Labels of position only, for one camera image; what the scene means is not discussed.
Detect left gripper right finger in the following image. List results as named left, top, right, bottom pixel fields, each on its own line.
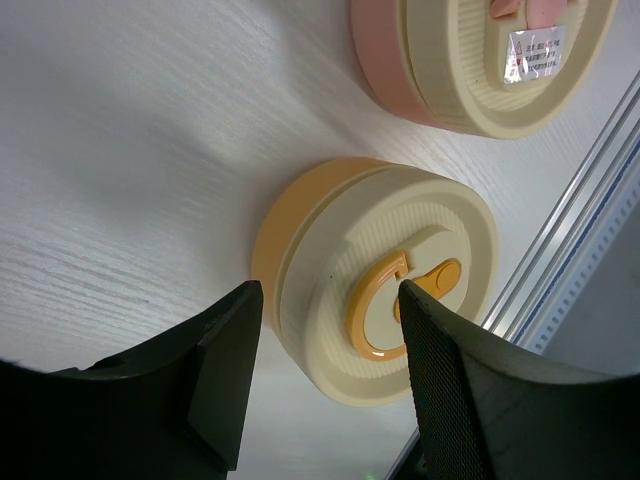
left=398, top=281, right=639, bottom=479

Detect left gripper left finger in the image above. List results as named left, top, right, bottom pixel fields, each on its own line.
left=1, top=280, right=263, bottom=479

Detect orange lunch container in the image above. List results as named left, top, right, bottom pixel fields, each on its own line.
left=251, top=157, right=394, bottom=335

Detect cream lid orange handle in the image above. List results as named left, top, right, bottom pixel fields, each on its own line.
left=278, top=166, right=498, bottom=407

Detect cream lid pink handle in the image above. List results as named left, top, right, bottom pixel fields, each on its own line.
left=405, top=1, right=617, bottom=139

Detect pink lunch container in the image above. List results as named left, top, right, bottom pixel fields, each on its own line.
left=350, top=0, right=443, bottom=128

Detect aluminium front rail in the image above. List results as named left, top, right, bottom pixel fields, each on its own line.
left=389, top=82, right=639, bottom=479

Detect perforated cable duct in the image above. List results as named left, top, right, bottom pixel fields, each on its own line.
left=515, top=177, right=639, bottom=354

